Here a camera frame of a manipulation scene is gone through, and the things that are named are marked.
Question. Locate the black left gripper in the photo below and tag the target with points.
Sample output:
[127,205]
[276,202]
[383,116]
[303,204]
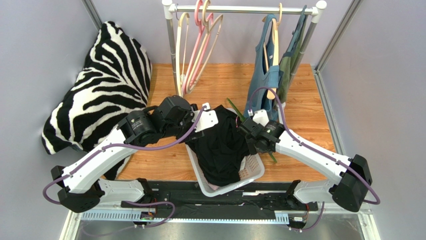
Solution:
[194,135]

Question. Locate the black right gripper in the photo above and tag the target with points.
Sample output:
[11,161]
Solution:
[245,132]

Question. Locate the green hanger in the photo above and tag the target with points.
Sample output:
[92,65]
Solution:
[240,115]

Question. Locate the pink lilac tank top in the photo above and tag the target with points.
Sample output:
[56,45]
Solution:
[213,186]

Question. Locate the cream white hanger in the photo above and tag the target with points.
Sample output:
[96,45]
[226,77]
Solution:
[184,19]

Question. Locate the beige hanger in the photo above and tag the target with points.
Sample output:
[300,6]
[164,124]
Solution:
[215,30]

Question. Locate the pink plastic hanger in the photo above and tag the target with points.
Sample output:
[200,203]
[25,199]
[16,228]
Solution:
[194,69]

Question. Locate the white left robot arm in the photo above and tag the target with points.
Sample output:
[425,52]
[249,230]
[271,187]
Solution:
[84,185]

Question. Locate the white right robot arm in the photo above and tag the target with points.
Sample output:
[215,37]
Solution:
[348,179]

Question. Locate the blue ribbed tank top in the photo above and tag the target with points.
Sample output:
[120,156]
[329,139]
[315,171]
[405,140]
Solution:
[256,96]

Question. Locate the wooden hanger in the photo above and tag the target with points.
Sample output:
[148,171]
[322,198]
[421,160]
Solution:
[271,51]

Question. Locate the olive green tank top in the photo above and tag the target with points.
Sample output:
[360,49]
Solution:
[285,67]

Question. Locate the blue grey hanger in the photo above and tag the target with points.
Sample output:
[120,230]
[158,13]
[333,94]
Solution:
[296,34]

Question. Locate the white plastic laundry basket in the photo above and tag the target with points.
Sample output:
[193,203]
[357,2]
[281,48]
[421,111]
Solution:
[251,169]

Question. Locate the zebra striped pillow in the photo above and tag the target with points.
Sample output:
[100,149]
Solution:
[115,80]

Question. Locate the white metal clothes rack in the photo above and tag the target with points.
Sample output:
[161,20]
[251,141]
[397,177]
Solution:
[315,12]

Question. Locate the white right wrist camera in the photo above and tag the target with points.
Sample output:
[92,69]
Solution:
[258,117]

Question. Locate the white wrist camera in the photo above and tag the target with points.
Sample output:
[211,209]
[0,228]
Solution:
[207,120]
[258,117]

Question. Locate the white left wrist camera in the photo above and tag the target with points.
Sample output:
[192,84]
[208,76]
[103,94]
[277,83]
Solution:
[207,120]

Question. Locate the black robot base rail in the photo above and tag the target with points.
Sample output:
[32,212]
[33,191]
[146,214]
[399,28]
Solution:
[183,201]

